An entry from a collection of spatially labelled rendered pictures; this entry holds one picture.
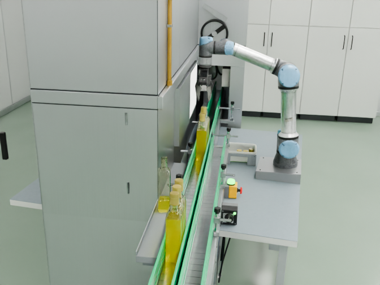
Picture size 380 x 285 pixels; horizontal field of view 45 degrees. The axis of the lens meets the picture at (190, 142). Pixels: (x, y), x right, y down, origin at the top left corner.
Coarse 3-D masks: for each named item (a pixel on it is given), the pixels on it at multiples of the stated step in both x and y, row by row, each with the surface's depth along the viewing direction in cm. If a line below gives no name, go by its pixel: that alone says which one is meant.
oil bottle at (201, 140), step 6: (198, 126) 263; (204, 126) 262; (198, 132) 263; (204, 132) 262; (198, 138) 264; (204, 138) 263; (198, 144) 265; (204, 144) 265; (198, 150) 266; (204, 150) 266; (198, 156) 268
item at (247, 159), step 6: (228, 156) 296; (234, 156) 296; (240, 156) 295; (246, 156) 295; (252, 156) 294; (228, 162) 298; (234, 162) 298; (240, 162) 297; (246, 162) 297; (252, 162) 296
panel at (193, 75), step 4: (196, 64) 330; (196, 68) 332; (192, 72) 308; (196, 72) 334; (192, 76) 310; (196, 76) 336; (192, 80) 311; (192, 84) 313; (192, 88) 314; (192, 92) 316; (192, 96) 318; (192, 100) 319; (192, 104) 321; (192, 108) 322
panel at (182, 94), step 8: (192, 64) 317; (184, 80) 269; (176, 88) 250; (184, 88) 270; (176, 96) 252; (184, 96) 272; (176, 104) 253; (184, 104) 274; (176, 112) 255; (184, 112) 277; (192, 112) 322; (176, 120) 256; (184, 120) 280; (176, 128) 258; (184, 128) 282; (176, 136) 260; (176, 144) 261
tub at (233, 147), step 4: (232, 144) 310; (236, 144) 310; (240, 144) 310; (244, 144) 309; (248, 144) 309; (252, 144) 308; (228, 148) 311; (232, 148) 311; (236, 148) 311; (240, 148) 310; (244, 148) 310; (248, 148) 310; (256, 148) 301; (228, 152) 295; (232, 152) 295; (236, 152) 295; (240, 152) 294; (244, 152) 294; (248, 152) 294; (252, 152) 294; (256, 152) 295
